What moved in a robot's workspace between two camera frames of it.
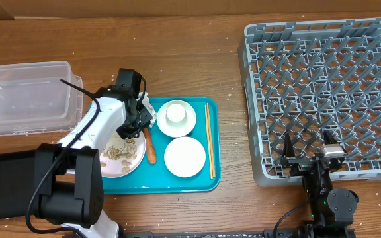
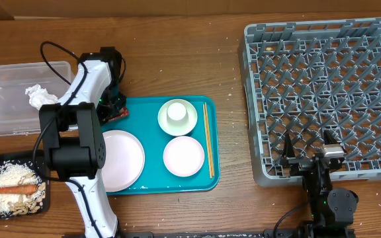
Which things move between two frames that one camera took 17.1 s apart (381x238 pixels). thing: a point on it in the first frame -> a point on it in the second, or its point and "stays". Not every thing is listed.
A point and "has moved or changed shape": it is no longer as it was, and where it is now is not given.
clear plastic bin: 28,98 stays
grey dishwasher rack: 304,78 stays
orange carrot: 151,153 -> 28,190
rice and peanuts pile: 118,147 -> 12,174
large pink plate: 118,167 has moved or changed shape
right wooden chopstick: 210,140 stays
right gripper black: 300,164 stays
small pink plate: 184,157 stays
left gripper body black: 135,123 -> 111,101
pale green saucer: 176,131 stays
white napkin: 146,100 -> 38,96
